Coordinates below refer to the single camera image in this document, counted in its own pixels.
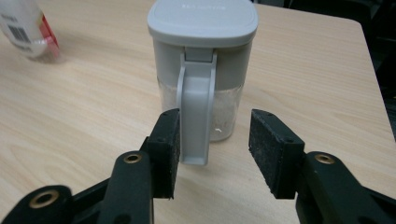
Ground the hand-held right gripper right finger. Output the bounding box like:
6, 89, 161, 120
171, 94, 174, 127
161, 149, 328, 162
248, 108, 306, 200

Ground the clear pouch with red label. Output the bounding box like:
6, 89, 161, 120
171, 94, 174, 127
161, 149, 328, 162
0, 0, 61, 61

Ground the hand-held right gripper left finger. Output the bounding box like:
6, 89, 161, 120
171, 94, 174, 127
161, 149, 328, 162
139, 107, 182, 200

